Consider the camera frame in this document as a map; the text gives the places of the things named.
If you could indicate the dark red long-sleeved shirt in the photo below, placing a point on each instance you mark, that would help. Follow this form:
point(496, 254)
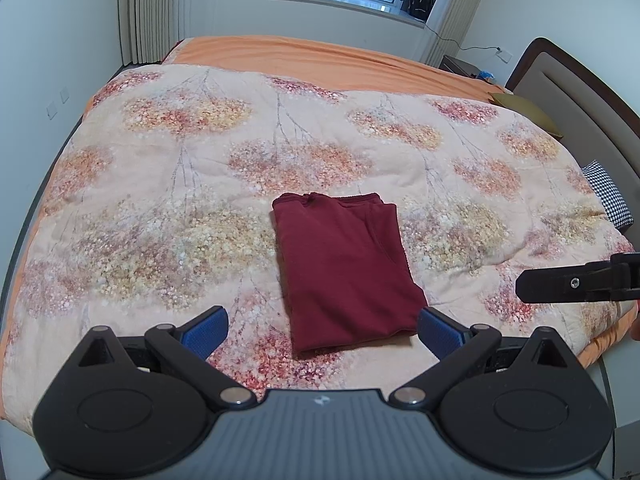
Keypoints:
point(345, 280)

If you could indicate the small blue item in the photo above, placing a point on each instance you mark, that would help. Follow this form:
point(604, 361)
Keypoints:
point(486, 75)

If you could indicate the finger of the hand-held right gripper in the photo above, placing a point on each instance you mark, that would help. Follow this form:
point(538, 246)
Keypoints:
point(560, 285)

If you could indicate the houndstooth pillow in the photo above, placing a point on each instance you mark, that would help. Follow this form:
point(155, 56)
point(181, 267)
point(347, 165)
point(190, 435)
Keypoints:
point(610, 195)

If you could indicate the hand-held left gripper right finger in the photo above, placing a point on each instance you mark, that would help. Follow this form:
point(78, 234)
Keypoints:
point(440, 332)

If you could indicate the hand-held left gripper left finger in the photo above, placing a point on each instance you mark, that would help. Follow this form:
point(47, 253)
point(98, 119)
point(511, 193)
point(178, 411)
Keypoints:
point(207, 332)

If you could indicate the brown nightstand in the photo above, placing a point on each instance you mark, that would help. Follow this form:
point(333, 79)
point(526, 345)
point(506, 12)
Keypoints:
point(460, 66)

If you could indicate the white wall socket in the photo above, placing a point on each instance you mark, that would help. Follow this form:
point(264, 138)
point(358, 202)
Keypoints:
point(504, 54)

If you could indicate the beige pleated curtain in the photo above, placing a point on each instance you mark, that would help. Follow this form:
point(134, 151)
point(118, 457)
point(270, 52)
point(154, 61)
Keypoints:
point(457, 10)
point(150, 10)

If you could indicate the olive green pillow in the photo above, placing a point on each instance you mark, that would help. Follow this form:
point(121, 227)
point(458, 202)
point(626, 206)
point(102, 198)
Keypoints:
point(530, 112)

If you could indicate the black backpack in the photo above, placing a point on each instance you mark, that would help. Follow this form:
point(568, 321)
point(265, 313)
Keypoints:
point(417, 0)

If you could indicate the padded bed headboard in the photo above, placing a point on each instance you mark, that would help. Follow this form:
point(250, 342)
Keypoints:
point(590, 105)

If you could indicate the orange bed sheet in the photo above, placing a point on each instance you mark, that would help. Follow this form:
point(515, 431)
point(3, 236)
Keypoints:
point(325, 55)

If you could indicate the floral quilt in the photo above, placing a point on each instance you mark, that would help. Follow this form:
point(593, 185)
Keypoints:
point(175, 210)

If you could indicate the white wall switch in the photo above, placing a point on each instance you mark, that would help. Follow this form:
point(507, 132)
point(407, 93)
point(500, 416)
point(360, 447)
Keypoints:
point(51, 110)

